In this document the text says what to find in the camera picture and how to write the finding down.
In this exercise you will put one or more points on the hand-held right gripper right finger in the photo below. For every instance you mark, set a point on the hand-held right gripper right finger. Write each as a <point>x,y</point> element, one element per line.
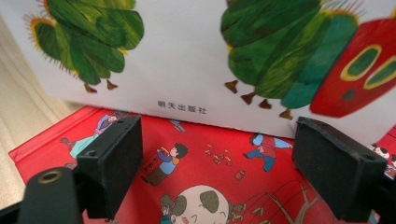
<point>342,171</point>

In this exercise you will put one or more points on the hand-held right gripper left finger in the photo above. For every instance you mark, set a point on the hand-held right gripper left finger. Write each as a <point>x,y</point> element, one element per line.
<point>112,165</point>

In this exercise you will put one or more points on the red picture book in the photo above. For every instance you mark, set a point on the red picture book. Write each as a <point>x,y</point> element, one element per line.
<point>202,155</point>

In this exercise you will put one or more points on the white caterpillar picture book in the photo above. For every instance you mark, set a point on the white caterpillar picture book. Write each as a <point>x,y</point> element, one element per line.
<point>180,77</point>

